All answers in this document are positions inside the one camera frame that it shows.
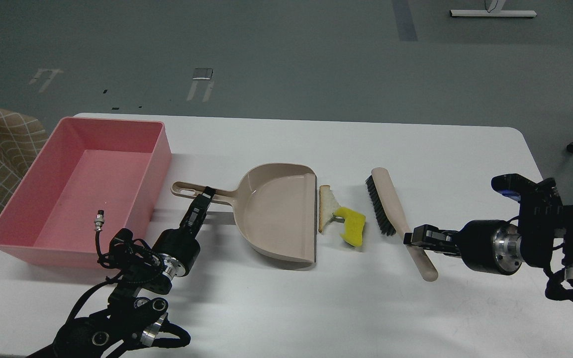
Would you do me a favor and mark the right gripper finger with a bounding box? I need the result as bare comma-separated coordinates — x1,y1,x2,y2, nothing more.
412,224,459,242
404,238,461,259

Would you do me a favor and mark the bread slice piece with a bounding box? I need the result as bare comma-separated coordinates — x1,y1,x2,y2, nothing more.
318,185,340,233

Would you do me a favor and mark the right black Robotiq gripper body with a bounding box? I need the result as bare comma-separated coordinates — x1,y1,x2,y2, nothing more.
455,220,522,275

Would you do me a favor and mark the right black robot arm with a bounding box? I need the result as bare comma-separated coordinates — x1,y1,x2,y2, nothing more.
404,173,573,303

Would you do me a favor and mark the yellow sponge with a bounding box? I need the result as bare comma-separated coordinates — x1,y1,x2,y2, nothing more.
334,206,366,247

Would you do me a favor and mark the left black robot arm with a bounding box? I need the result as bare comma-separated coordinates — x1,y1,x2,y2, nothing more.
32,186,216,358

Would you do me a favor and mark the pink plastic bin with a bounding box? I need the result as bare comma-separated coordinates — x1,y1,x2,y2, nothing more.
0,117,172,268

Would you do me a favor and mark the beige plastic dustpan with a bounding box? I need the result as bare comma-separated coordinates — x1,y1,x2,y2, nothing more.
172,163,317,264

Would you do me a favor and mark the beige hand brush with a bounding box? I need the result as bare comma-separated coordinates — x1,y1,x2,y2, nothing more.
365,167,439,282

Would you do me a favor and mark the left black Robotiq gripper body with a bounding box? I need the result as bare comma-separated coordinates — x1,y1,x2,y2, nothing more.
152,228,200,277

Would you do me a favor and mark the grey floor plate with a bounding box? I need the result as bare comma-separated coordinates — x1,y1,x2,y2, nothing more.
192,68,214,80

